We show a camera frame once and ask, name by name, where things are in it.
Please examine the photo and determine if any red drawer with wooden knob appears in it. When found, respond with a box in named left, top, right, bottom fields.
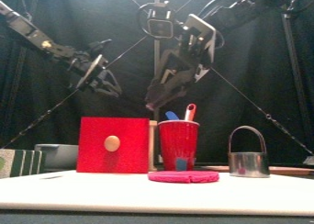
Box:
left=76, top=117, right=151, bottom=174

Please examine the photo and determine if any grey plastic bowl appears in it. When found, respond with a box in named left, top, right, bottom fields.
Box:
left=34, top=143, right=80, bottom=171

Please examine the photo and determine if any pink dough disc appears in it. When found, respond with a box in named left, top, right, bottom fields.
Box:
left=147, top=170, right=221, bottom=185

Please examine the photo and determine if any blue plastic tool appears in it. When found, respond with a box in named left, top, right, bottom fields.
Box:
left=165, top=110, right=182, bottom=122

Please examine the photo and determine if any red plastic cup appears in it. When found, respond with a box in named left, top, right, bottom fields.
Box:
left=157, top=119, right=202, bottom=173

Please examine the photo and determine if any green white striped box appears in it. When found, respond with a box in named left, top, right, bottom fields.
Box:
left=0, top=148, right=47, bottom=180

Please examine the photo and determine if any red white handled tool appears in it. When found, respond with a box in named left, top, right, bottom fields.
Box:
left=183, top=103, right=198, bottom=122

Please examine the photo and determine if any metal frame pole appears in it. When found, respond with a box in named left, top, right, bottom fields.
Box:
left=154, top=0, right=162, bottom=122

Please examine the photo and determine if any black camera box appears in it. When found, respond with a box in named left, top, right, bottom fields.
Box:
left=138, top=1, right=177, bottom=39

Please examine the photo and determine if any black frame strut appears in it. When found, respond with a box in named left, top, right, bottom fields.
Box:
left=281, top=12, right=314, bottom=146

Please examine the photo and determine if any round metal cutter with handle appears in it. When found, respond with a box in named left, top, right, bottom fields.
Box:
left=227, top=125, right=271, bottom=179

